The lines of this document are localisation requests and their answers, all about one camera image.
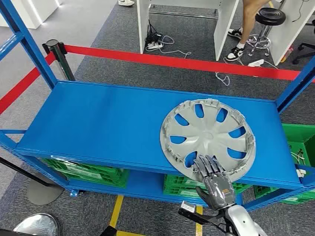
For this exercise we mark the chrome dome stanchion base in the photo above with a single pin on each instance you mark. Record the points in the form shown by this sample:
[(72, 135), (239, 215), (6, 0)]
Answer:
[(37, 225)]

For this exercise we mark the green plastic bin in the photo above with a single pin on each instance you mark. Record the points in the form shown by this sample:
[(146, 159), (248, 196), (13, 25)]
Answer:
[(295, 133)]

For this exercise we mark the white power strip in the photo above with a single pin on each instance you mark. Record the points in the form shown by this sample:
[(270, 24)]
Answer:
[(255, 63), (153, 46)]

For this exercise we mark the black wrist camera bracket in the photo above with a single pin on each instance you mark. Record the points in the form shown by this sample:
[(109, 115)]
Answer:
[(109, 232), (202, 219)]

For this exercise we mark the white low platform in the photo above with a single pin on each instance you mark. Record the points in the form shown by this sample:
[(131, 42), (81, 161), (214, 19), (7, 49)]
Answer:
[(24, 9)]

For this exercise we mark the blue metal shelf rack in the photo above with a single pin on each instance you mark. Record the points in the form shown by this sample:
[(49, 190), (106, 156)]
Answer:
[(98, 123)]

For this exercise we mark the black stanchion post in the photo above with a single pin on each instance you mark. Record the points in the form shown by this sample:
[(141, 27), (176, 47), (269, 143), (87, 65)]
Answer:
[(59, 58)]

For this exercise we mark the black office chair base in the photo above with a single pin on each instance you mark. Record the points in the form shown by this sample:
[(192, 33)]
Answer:
[(305, 46)]

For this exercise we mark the person's white shoe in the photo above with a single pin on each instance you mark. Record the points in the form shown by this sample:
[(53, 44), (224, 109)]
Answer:
[(125, 2)]

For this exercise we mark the green plastic crate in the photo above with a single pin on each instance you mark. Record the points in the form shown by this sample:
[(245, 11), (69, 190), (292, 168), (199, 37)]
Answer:
[(177, 187), (86, 172)]

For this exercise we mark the black left wrist camera bracket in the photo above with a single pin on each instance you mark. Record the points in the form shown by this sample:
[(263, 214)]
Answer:
[(109, 232)]

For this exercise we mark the red barrier belt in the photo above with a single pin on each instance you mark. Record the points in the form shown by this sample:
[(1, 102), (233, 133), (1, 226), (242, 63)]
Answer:
[(172, 62), (20, 88)]

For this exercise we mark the stanchion with flat grey base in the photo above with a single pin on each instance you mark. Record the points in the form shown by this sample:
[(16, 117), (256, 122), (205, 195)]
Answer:
[(45, 192)]

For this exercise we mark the black round stool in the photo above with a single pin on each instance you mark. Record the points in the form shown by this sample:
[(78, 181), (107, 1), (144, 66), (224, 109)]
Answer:
[(270, 15)]

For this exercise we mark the grey plastic wheel hubcap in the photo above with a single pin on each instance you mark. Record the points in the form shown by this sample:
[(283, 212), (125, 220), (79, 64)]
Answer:
[(209, 130)]

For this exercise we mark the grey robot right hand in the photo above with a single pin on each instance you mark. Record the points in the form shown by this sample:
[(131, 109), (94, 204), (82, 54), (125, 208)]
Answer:
[(219, 192)]

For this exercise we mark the black right wrist camera bracket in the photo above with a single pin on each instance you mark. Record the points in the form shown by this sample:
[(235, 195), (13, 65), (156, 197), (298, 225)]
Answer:
[(202, 219)]

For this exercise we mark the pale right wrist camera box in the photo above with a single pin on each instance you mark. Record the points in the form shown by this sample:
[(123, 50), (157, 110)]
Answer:
[(188, 206)]

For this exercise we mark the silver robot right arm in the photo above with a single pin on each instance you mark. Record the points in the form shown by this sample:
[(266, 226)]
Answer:
[(242, 221)]

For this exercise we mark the person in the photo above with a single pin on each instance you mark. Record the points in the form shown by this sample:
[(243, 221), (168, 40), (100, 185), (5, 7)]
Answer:
[(248, 19)]

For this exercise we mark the white panel desk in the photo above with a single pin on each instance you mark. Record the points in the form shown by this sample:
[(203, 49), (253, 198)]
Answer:
[(285, 35), (221, 29)]

